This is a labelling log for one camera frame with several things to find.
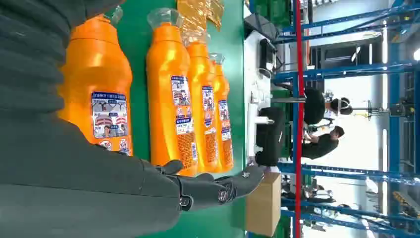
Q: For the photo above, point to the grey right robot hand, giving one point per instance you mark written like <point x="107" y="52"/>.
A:
<point x="65" y="184"/>

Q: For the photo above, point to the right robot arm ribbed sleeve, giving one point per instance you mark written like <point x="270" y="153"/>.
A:
<point x="29" y="49"/>

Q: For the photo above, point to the green table mat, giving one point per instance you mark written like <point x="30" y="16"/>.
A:
<point x="139" y="39"/>

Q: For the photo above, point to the brown cardboard box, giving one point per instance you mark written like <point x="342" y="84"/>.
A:
<point x="264" y="203"/>

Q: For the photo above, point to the yellow sheet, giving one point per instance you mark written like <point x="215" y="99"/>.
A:
<point x="192" y="16"/>

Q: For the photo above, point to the black office chair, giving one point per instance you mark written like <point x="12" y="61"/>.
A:
<point x="270" y="138"/>

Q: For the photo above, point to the white desk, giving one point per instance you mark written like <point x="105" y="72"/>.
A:
<point x="252" y="65"/>

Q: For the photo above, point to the crinkled clear plastic film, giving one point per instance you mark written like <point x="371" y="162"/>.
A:
<point x="216" y="11"/>

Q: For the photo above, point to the red upright pole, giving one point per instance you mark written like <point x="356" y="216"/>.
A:
<point x="298" y="131"/>

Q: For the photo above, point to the dark grey cover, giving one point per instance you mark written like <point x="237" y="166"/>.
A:
<point x="259" y="24"/>

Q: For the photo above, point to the person leaning forward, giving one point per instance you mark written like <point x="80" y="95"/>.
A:
<point x="320" y="146"/>

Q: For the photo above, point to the person with white headset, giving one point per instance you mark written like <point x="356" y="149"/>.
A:
<point x="315" y="106"/>

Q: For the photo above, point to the green plastic crate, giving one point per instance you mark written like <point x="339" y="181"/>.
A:
<point x="272" y="10"/>

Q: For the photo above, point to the blue metal shelving rack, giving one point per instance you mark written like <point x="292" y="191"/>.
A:
<point x="393" y="98"/>

